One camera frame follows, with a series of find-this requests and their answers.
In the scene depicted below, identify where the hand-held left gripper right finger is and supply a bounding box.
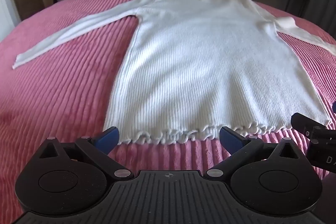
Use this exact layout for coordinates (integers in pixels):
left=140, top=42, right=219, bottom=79
left=206, top=126, right=305, bottom=179

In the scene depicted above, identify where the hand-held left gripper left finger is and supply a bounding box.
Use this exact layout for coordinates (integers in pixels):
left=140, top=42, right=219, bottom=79
left=38, top=126, right=135, bottom=179

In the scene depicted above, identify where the white ribbed knit sweater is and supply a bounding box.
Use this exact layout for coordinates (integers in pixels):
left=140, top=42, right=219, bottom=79
left=12, top=0, right=336, bottom=146

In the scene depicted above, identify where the pink ribbed blanket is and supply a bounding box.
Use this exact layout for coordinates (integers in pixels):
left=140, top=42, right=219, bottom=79
left=0, top=0, right=336, bottom=224

